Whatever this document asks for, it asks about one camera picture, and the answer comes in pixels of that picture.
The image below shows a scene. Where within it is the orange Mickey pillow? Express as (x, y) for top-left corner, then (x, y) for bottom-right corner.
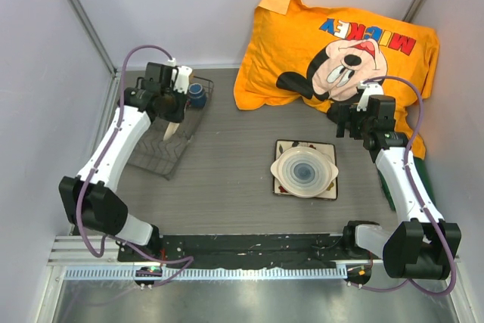
(234, 0), (439, 135)

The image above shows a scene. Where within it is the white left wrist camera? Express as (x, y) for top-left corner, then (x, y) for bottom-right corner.
(167, 58), (194, 95)

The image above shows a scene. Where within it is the blue mug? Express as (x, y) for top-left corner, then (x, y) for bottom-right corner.
(188, 83), (207, 109)

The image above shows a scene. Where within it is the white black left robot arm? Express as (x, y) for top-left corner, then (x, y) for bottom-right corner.
(59, 62), (193, 262)

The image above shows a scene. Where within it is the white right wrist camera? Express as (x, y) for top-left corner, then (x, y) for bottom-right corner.
(356, 81), (384, 112)

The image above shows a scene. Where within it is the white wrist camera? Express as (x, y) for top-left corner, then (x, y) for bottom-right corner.
(356, 81), (384, 112)
(167, 58), (194, 95)

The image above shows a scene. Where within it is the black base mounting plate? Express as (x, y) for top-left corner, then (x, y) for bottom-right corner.
(117, 232), (374, 270)

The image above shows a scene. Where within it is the small cream plate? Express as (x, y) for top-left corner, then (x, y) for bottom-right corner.
(163, 122), (180, 141)

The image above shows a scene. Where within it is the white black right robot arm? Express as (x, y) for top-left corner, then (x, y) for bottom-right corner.
(330, 95), (461, 280)

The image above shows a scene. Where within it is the white slotted cable duct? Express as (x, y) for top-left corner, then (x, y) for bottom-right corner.
(64, 265), (347, 281)

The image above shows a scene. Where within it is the large white oval dish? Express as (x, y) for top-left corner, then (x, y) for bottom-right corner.
(270, 147), (339, 198)

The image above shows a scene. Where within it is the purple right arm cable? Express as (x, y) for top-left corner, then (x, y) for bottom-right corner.
(355, 75), (457, 296)

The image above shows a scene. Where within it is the black wire dish rack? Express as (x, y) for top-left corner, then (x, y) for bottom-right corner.
(127, 76), (214, 180)

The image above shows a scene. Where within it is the aluminium frame rail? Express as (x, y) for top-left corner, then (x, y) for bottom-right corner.
(48, 236), (379, 265)

